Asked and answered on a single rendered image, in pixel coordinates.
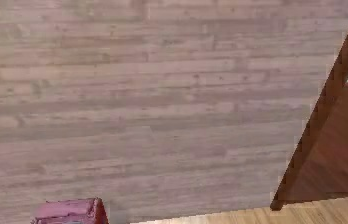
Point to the brown wooden room door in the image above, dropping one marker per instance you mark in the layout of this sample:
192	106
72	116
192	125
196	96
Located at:
332	153

